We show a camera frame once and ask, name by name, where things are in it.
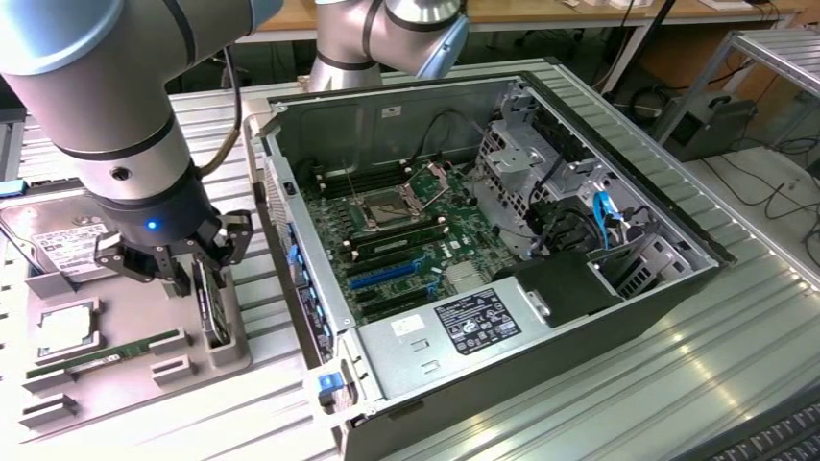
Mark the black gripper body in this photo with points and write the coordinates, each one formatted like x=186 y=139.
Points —
x=160 y=216

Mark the black graphics card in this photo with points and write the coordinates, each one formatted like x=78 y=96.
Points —
x=215 y=307

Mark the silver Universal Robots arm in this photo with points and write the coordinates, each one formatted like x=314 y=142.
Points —
x=108 y=110

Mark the silver hard disk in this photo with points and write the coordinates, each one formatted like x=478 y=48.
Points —
x=58 y=240

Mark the silver CPU chip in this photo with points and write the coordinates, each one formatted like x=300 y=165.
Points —
x=64 y=329

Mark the grey parts rack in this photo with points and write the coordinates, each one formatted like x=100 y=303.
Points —
x=128 y=365

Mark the thin metal locking lever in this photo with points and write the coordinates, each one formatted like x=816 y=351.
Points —
x=351 y=180

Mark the installed green RAM stick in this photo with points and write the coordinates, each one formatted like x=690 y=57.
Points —
x=384 y=246

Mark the blue expansion slot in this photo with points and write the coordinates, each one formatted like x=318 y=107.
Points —
x=382 y=274

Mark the CPU socket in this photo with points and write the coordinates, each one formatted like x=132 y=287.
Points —
x=384 y=209

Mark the metal socket cover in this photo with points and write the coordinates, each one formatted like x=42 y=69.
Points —
x=426 y=185

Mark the green motherboard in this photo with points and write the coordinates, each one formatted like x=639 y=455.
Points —
x=442 y=225

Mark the blue case latch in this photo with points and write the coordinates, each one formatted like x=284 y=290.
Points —
x=330 y=384

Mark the small silver heat sink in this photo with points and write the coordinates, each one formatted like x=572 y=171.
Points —
x=463 y=276

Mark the silver power supply unit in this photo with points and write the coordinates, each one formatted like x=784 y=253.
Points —
x=436 y=346

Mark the silver metal disk bay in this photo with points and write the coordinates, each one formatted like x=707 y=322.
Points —
x=519 y=163

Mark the black plastic fan shroud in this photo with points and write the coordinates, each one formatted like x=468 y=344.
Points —
x=558 y=288

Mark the open black PC case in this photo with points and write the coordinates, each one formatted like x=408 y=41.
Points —
x=576 y=365

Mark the wooden desk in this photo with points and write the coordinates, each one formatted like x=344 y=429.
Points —
x=576 y=12

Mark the black box on floor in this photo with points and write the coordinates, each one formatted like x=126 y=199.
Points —
x=711 y=127

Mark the black keyboard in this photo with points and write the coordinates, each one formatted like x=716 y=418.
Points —
x=768 y=437

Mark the aluminium frame table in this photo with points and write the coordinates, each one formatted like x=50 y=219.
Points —
x=775 y=57

